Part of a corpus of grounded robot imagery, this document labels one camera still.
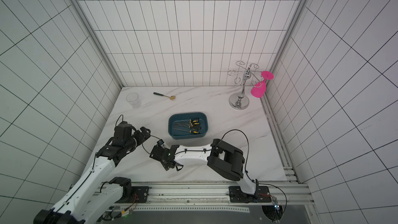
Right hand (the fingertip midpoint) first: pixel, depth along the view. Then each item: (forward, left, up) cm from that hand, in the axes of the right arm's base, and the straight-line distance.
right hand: (166, 163), depth 84 cm
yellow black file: (+22, -11, +2) cm, 25 cm away
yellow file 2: (+22, -13, +2) cm, 25 cm away
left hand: (+10, +12, +10) cm, 19 cm away
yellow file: (+27, -14, +3) cm, 31 cm away
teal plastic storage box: (+23, -3, +1) cm, 23 cm away
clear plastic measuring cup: (+39, +30, +7) cm, 49 cm away
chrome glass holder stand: (+46, -45, +2) cm, 64 cm away
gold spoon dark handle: (+47, +6, +1) cm, 47 cm away
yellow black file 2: (+18, -15, +2) cm, 24 cm away
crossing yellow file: (+25, -15, +2) cm, 29 cm away
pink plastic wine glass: (+47, -56, +13) cm, 75 cm away
